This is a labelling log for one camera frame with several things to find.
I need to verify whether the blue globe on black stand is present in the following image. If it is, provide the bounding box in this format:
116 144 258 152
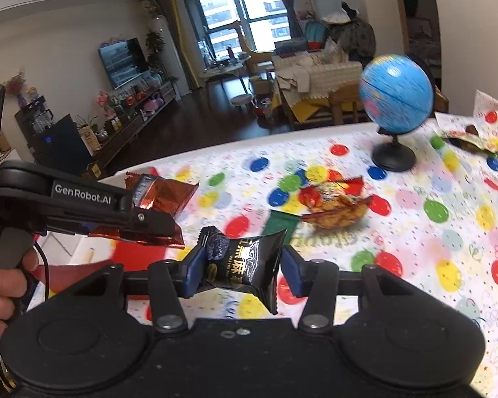
358 53 435 171

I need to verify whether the dark wooden television cabinet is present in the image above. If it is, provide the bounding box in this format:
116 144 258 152
83 82 180 175

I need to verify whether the white standing air conditioner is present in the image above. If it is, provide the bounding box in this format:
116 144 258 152
148 14 182 97

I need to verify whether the large window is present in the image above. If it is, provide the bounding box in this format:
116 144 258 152
185 0 300 64

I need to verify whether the small round stool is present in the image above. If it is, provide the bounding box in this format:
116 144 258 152
230 95 255 111

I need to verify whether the sofa with cream cover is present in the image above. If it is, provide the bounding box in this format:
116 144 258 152
273 47 365 106

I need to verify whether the tall green houseplant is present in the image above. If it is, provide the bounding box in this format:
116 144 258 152
144 29 167 69

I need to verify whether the red and yellow snack packet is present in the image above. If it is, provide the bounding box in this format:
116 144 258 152
298 175 375 230

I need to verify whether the black snack packet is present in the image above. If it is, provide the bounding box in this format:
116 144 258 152
186 225 288 316

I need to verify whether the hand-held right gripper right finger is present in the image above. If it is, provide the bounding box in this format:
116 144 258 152
281 244 412 335

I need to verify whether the dried flower bunch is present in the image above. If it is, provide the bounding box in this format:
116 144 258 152
3 72 28 107

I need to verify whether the black water dispenser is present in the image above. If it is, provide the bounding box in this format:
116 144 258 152
16 95 93 166

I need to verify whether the person's left hand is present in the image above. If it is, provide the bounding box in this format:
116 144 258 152
0 248 41 339

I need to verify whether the pink flower bouquet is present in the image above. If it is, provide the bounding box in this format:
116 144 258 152
95 90 118 117

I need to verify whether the balloon print tablecloth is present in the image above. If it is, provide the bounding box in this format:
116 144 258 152
100 88 498 398

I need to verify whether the dark red foil snack packet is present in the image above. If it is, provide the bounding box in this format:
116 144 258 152
88 171 201 250

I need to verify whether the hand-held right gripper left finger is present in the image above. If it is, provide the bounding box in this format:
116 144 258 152
72 245 205 335

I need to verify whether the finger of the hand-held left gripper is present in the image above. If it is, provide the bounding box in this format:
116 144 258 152
122 208 182 238

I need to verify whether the red paper box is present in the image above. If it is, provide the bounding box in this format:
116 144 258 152
29 235 192 296

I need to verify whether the brown paper bag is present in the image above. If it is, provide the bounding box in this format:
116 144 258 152
77 126 102 155

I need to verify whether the brown and yellow snack packet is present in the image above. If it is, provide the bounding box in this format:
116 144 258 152
433 112 498 159

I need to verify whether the flat screen television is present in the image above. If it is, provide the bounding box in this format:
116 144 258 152
98 37 151 91

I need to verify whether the wooden chair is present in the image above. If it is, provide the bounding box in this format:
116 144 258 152
327 84 367 126

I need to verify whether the black cable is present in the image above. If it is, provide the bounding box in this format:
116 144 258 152
0 240 51 387

